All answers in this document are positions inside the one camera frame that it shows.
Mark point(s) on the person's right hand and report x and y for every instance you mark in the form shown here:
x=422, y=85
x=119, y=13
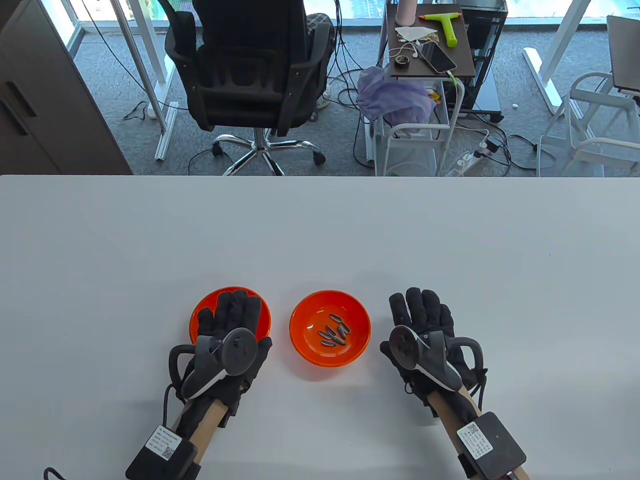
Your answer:
x=422, y=307

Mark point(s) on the person's left hand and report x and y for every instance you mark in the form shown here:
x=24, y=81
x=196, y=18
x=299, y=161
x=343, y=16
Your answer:
x=235, y=310

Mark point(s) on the orange plastic bowl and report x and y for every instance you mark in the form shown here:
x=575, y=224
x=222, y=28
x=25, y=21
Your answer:
x=205, y=299
x=310, y=310

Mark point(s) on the grey hand controller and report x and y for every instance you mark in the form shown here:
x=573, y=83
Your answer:
x=240, y=352
x=407, y=347

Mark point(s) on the pile of striped sunflower seeds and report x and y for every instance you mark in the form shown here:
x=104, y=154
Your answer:
x=334, y=332

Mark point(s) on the person's left forearm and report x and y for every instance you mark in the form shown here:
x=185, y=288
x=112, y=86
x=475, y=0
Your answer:
x=210, y=430

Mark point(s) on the white power strip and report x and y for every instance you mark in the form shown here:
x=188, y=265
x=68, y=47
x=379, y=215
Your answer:
x=462, y=162

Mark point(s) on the black right wrist sensor box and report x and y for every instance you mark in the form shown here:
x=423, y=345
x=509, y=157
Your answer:
x=495, y=445

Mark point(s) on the black wrist sensor box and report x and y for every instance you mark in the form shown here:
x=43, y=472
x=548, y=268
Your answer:
x=495, y=445
x=160, y=452

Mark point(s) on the black left wrist sensor box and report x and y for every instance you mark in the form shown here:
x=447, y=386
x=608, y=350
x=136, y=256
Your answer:
x=160, y=452

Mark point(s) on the black power adapter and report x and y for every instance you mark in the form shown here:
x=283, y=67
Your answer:
x=492, y=145

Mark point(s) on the aluminium profile bar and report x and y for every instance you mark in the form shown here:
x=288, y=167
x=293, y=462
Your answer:
x=165, y=135

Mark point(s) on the black mesh office chair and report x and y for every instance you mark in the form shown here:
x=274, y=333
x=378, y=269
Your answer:
x=250, y=100

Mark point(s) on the purple cloth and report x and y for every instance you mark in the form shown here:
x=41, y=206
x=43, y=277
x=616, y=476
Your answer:
x=395, y=97

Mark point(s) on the black tape roll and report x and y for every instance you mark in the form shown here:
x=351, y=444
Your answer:
x=402, y=65

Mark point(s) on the black smartphone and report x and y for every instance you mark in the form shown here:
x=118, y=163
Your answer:
x=439, y=59

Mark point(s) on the white earphones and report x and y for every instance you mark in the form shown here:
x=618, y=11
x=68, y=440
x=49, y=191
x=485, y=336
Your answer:
x=414, y=55

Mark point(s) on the white cart with brown top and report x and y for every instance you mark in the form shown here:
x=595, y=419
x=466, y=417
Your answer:
x=460, y=55

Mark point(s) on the white desk leg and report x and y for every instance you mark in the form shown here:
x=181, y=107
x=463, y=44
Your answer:
x=542, y=75
x=160, y=65

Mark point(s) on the white face mask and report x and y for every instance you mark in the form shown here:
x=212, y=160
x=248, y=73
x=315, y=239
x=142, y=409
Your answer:
x=412, y=33

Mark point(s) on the green squeegee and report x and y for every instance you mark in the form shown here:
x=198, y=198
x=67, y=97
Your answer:
x=450, y=32

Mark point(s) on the black metal rack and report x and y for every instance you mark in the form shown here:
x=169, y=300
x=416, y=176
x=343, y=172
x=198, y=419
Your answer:
x=487, y=30

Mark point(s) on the dark grey cabinet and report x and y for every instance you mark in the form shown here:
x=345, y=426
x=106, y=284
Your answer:
x=40, y=100

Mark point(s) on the pink bottle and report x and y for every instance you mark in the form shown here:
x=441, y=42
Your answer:
x=406, y=12

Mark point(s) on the grey flat panel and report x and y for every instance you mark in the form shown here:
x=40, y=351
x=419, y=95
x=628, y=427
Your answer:
x=625, y=50

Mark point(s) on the white stool frame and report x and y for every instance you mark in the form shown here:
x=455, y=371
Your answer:
x=600, y=95

